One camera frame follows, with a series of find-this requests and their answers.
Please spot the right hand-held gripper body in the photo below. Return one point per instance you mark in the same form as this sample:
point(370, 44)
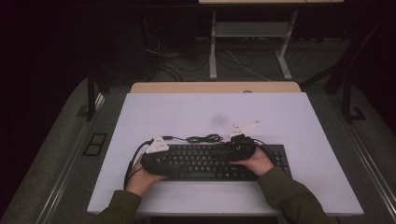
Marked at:
point(243, 149)

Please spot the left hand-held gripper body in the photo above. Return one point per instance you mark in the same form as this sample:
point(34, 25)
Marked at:
point(152, 163)

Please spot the black computer keyboard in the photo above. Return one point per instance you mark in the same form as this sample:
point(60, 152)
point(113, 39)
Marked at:
point(199, 161)

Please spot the person's right hand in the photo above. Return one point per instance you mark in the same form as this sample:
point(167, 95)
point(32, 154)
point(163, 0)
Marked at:
point(258, 165)

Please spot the person's left hand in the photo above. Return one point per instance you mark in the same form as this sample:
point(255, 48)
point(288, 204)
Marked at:
point(140, 182)

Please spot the white board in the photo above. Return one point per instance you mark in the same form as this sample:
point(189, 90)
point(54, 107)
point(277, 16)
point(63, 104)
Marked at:
point(218, 109)

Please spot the black metal stand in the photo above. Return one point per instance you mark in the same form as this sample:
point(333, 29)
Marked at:
point(346, 102)

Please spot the black floor socket frame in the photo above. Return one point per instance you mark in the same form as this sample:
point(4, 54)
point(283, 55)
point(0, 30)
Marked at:
point(95, 144)

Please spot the white metal frame desk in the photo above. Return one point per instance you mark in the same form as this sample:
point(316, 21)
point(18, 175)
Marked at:
point(212, 62)

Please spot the aluminium floor rail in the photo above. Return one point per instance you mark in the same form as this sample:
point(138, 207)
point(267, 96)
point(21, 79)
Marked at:
point(62, 183)
point(373, 169)

